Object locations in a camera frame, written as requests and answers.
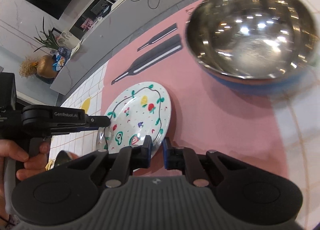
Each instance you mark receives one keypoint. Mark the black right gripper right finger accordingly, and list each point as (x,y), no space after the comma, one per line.
(187,161)

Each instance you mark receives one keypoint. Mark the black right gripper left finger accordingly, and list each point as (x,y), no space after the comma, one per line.
(128,159)

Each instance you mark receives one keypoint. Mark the white fruit painted plate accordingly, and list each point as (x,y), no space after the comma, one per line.
(141,110)

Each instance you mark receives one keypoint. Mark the blue steel mixing bowl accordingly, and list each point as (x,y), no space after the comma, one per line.
(257,47)

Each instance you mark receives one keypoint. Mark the orange steel bowl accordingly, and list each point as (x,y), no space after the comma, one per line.
(64,157)

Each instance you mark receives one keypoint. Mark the person's left hand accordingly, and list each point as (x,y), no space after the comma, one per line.
(31,166)

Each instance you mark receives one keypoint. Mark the golden round vase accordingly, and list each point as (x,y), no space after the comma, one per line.
(44,67)

